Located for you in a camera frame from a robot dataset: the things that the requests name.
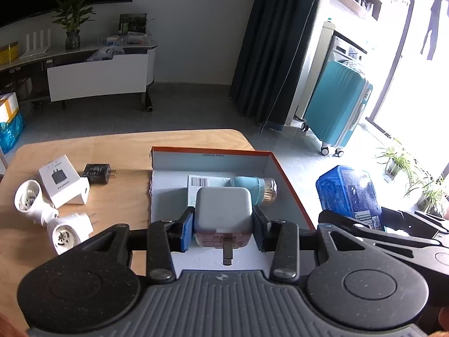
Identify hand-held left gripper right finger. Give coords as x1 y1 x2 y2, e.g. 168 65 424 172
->
253 205 372 284

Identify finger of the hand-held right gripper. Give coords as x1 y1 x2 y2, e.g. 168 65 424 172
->
382 206 449 234
318 209 443 251

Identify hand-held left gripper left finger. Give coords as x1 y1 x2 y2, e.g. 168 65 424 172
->
81 206 196 284

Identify white wall charger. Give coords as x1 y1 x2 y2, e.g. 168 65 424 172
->
194 187 254 267

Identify orange-edged cardboard box lid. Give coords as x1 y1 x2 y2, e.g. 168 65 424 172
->
149 146 316 277

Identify white box with charger picture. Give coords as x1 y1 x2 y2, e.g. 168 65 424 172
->
38 154 80 208

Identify white plug-in vaporizer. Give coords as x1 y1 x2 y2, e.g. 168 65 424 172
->
14 180 59 225

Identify teal toothpick container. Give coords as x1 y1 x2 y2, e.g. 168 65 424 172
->
230 176 278 205

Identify teal box with barcode label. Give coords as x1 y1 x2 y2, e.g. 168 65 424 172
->
187 174 235 208

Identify teal suitcase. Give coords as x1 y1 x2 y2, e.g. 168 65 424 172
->
302 60 374 157

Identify tall white cabinet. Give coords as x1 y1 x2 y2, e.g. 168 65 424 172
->
284 19 339 127

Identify white washing machine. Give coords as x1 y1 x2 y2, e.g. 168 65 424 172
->
330 35 370 68

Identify white and dark television cabinet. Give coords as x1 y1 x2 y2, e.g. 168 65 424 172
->
0 38 158 113

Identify dark curtain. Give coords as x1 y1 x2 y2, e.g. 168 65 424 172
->
229 0 325 129

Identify blue and white cloth bundle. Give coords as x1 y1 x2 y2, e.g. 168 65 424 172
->
86 46 125 62

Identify blue plastic bag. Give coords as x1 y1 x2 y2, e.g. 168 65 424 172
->
0 111 27 154

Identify hanging dark clothes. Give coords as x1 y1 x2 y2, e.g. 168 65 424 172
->
410 0 447 60

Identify dark picture box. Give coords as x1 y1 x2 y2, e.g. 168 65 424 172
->
118 13 147 36

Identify white and yellow carton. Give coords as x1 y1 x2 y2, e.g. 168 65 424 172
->
0 92 20 124

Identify bamboo plant in glass vase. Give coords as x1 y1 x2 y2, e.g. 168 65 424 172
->
56 0 97 50

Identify white router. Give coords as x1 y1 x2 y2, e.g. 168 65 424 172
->
20 30 53 59

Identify yellow box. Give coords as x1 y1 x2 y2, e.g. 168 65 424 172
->
0 41 21 66

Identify black wall charger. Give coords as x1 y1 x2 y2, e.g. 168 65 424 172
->
83 163 118 185

